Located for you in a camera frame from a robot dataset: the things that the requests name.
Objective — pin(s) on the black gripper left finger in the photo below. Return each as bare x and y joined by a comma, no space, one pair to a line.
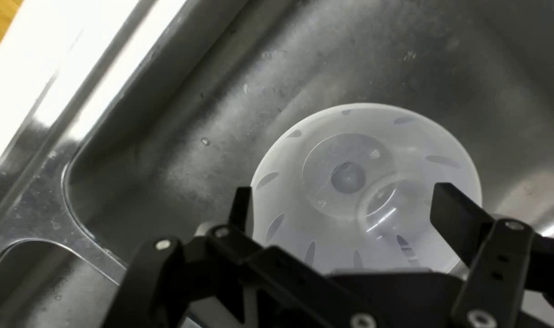
252,266

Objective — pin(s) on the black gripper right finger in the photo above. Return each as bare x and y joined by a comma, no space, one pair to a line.
496,242

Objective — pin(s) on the stainless steel double sink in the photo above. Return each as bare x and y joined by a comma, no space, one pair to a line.
229,78

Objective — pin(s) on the translucent white plastic bowl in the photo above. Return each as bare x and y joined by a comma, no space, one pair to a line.
351,157

